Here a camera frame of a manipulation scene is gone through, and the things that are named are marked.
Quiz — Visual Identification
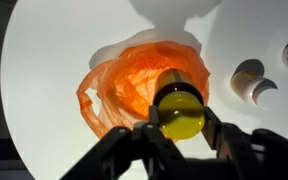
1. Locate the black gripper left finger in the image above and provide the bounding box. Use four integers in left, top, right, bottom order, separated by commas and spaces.
60, 106, 196, 180

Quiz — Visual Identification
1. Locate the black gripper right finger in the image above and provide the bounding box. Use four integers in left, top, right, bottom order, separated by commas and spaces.
202, 107, 288, 180

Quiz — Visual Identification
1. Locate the black and yellow bottle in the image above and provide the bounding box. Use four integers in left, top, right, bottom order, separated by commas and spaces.
153, 69, 205, 140

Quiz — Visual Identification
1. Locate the orange plastic bag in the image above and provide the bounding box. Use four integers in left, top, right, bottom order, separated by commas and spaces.
77, 41, 210, 138

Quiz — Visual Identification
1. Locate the brown bottle white cap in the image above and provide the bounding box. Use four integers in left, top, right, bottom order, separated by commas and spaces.
230, 59, 281, 110

